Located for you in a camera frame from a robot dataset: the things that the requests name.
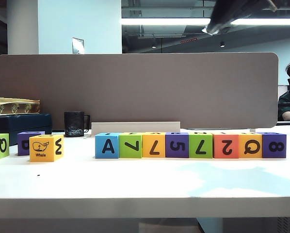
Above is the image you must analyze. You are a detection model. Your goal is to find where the grey-brown desk divider panel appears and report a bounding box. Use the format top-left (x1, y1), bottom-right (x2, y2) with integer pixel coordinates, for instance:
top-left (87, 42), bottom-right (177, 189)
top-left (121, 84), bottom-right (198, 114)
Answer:
top-left (0, 52), bottom-right (279, 129)

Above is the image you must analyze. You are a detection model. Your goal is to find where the white wall poster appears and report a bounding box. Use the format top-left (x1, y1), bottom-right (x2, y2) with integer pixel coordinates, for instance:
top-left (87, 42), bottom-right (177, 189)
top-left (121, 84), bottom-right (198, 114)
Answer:
top-left (71, 37), bottom-right (84, 54)

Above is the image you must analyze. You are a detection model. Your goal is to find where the green J 7 block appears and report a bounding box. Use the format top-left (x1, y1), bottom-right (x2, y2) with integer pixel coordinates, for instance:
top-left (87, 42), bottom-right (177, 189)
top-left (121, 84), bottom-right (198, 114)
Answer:
top-left (188, 133), bottom-right (213, 159)

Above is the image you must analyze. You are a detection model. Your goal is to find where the white table leg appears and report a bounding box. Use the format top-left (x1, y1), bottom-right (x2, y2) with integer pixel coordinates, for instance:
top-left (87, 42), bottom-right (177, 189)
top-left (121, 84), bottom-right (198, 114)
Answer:
top-left (197, 217), bottom-right (224, 233)

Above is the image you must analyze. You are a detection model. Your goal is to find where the gold ornate tray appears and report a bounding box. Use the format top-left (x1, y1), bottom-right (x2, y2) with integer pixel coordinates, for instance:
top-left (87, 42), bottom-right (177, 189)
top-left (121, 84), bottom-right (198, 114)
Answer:
top-left (0, 97), bottom-right (41, 115)

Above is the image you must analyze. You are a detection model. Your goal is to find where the person in green shirt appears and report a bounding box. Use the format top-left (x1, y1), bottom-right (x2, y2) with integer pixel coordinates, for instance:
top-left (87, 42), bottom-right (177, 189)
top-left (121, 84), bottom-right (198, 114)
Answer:
top-left (278, 61), bottom-right (290, 121)

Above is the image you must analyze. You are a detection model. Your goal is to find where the ceiling light strip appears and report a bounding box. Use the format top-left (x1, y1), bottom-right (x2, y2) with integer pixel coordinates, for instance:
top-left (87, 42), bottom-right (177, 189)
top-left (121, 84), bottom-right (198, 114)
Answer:
top-left (121, 18), bottom-right (290, 25)

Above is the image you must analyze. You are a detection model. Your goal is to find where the yellow 7 E block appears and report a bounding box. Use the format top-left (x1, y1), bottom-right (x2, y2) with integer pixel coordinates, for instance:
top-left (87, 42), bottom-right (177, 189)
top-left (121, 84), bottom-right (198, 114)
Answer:
top-left (142, 132), bottom-right (166, 158)

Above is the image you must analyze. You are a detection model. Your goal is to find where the purple O B block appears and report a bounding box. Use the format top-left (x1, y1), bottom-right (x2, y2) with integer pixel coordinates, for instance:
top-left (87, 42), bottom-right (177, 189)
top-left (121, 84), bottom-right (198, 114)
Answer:
top-left (17, 131), bottom-right (46, 156)

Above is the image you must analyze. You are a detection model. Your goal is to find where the blue A letter block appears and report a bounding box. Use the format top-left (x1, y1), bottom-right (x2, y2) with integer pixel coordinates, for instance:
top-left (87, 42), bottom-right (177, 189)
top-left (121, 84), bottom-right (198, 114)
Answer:
top-left (95, 133), bottom-right (120, 159)

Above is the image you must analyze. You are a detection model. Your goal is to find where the beige cable rail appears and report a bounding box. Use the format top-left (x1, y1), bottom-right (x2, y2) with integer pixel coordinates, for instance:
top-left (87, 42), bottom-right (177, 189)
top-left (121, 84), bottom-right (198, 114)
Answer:
top-left (91, 121), bottom-right (181, 134)

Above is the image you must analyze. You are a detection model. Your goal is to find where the dark blue box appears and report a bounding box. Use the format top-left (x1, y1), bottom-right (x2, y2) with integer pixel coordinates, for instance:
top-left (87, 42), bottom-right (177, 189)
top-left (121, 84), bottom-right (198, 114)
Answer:
top-left (0, 113), bottom-right (52, 146)

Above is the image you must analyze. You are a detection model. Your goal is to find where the yellow Q block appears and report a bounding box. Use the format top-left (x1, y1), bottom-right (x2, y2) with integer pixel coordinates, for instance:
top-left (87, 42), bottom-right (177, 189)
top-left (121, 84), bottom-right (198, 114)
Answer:
top-left (238, 133), bottom-right (263, 159)

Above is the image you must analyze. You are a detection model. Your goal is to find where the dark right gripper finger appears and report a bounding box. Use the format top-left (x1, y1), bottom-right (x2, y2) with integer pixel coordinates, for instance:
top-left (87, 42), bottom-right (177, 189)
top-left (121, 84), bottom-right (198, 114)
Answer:
top-left (201, 0), bottom-right (247, 36)
top-left (211, 0), bottom-right (278, 36)

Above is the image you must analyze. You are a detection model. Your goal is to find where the yellow whale W block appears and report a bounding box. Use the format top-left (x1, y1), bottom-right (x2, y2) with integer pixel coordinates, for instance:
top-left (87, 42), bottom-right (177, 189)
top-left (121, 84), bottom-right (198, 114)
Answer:
top-left (29, 134), bottom-right (64, 163)

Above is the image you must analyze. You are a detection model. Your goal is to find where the red 2 block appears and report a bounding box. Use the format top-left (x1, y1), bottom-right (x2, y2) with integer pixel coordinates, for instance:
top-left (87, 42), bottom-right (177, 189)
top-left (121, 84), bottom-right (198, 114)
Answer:
top-left (212, 133), bottom-right (240, 159)

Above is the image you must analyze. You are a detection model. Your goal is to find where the purple 8 block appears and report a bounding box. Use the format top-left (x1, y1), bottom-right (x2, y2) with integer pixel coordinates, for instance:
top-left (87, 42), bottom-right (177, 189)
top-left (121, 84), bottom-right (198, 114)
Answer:
top-left (260, 132), bottom-right (287, 159)

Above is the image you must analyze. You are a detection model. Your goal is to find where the green duck D block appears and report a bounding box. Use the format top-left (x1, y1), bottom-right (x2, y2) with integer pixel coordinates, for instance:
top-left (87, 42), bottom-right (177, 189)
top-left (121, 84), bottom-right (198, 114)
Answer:
top-left (118, 133), bottom-right (143, 159)

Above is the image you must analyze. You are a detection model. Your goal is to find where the grey vented cabinet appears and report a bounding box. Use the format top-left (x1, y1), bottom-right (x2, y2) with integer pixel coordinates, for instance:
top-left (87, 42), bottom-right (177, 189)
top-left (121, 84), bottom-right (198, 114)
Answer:
top-left (222, 217), bottom-right (290, 233)

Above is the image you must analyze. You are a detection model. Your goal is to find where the purple giraffe 5 block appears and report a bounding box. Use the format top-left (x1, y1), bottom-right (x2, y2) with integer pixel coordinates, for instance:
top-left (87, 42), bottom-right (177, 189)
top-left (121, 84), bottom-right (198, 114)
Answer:
top-left (164, 132), bottom-right (190, 158)

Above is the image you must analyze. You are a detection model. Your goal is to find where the black mug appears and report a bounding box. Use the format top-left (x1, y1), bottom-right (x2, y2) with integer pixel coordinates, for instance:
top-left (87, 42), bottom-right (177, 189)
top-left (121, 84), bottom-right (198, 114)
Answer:
top-left (64, 111), bottom-right (91, 138)

